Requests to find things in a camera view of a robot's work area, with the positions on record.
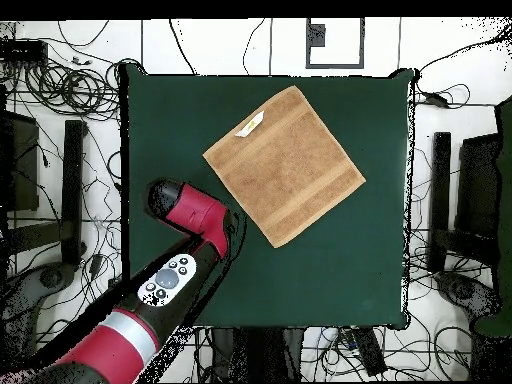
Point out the tan terry towel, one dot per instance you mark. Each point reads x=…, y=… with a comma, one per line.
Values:
x=288, y=168

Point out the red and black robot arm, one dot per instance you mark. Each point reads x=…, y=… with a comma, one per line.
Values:
x=196, y=212

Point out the dark green table cloth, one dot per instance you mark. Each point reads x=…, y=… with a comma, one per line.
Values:
x=340, y=280

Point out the black power adapter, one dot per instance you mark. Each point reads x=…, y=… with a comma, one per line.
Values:
x=436, y=100
x=96, y=264

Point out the black power strip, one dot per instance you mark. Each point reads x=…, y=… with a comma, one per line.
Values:
x=370, y=352

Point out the grey chair base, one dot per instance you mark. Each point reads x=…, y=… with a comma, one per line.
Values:
x=464, y=290
x=24, y=296

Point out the black equipment box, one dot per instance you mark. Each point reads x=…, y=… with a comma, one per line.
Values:
x=478, y=188
x=24, y=168

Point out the dark green draped cloth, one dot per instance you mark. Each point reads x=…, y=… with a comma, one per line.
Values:
x=504, y=200

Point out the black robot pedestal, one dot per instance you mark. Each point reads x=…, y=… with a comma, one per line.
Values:
x=256, y=356

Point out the black stand frame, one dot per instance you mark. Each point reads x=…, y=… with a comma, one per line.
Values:
x=440, y=192
x=72, y=192

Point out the grey square floor frame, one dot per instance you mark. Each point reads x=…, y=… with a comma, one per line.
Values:
x=316, y=36

